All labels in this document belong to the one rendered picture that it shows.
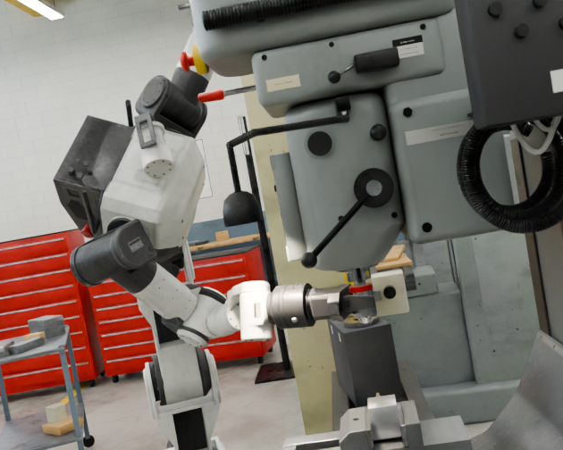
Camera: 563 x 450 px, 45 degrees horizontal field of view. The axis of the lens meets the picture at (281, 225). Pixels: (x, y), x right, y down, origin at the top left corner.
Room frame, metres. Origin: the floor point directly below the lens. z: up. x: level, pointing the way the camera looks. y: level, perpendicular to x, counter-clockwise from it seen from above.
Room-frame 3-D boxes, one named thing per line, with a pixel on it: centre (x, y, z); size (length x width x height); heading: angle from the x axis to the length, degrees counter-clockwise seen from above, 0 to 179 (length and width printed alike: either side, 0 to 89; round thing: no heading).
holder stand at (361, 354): (1.73, -0.15, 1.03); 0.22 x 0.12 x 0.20; 6
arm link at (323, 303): (1.35, -0.05, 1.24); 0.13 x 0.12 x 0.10; 160
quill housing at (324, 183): (1.32, -0.14, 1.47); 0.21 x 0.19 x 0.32; 176
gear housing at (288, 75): (1.32, -0.17, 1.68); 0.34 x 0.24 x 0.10; 86
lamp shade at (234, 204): (1.27, 0.07, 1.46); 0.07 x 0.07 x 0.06
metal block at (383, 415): (1.23, -0.12, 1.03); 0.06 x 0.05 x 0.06; 173
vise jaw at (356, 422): (1.24, -0.07, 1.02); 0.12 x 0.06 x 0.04; 173
